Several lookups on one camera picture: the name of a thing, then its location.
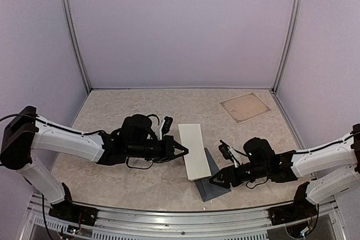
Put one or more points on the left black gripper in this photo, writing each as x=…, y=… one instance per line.
x=168, y=150

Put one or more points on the brown ornate certificate paper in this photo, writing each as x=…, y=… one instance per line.
x=244, y=108

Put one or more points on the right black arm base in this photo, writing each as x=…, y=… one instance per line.
x=300, y=208

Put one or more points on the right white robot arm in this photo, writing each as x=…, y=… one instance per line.
x=341, y=155

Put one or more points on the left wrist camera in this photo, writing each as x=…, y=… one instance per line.
x=164, y=127

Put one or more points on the aluminium front rail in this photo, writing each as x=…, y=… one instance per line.
x=117, y=223

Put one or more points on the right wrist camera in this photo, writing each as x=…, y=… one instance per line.
x=229, y=153

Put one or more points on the cream letter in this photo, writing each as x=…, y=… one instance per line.
x=196, y=162

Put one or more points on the left aluminium corner post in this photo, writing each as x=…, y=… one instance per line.
x=75, y=46

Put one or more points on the aluminium corner post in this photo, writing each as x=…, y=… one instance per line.
x=287, y=45
x=75, y=46

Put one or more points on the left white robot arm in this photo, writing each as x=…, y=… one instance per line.
x=28, y=132

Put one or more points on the dark blue envelope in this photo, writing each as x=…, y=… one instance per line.
x=207, y=190

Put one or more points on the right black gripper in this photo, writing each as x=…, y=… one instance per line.
x=225, y=172

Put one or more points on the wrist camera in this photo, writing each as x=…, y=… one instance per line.
x=229, y=153
x=164, y=127

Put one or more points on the right aluminium corner post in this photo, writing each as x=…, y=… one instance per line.
x=287, y=45

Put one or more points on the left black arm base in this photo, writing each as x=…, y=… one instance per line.
x=67, y=210

